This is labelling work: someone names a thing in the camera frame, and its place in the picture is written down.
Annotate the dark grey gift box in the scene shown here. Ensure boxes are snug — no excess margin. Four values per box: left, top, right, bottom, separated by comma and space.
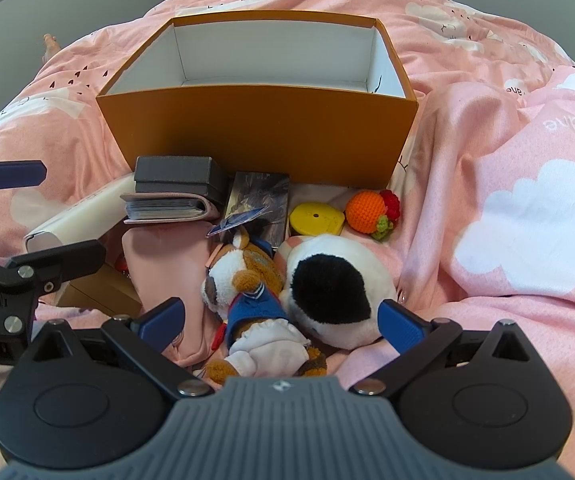
132, 156, 228, 199

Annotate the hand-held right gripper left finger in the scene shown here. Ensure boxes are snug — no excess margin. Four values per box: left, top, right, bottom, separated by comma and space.
18, 297, 214, 398

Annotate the pink cloud-print blanket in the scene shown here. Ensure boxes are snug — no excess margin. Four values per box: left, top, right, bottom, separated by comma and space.
0, 0, 575, 480

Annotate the yellow plastic case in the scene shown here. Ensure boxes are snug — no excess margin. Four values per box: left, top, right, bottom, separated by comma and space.
289, 202, 345, 237

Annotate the small gold-brown box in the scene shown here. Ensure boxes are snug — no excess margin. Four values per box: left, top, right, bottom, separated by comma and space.
60, 264, 141, 317

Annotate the long white box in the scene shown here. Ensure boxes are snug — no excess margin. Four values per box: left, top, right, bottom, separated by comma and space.
24, 172, 136, 257

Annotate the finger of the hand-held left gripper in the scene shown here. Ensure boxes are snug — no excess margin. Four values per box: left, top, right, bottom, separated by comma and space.
0, 146, 48, 193
0, 240, 107, 333

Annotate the pink cloth pouch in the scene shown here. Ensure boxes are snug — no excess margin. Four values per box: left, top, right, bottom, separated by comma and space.
122, 222, 219, 367

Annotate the orange crochet fruit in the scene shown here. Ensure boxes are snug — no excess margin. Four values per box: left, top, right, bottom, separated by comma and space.
345, 189, 401, 242

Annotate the black and white plush toy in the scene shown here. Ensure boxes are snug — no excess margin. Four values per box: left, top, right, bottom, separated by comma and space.
274, 233, 399, 351

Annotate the pink card wallet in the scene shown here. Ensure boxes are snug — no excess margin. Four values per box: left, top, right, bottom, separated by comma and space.
120, 191, 221, 224

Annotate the illustrated dark card box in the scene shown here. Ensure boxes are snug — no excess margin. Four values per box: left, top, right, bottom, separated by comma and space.
222, 171, 291, 247

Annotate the orange cardboard box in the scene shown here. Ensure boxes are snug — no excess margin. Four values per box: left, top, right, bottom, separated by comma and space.
96, 10, 421, 188

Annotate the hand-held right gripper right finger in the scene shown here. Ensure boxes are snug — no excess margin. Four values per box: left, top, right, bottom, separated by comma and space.
351, 299, 543, 396

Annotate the calico cat plush toy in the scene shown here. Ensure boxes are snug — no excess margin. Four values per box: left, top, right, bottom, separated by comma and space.
202, 210, 328, 382

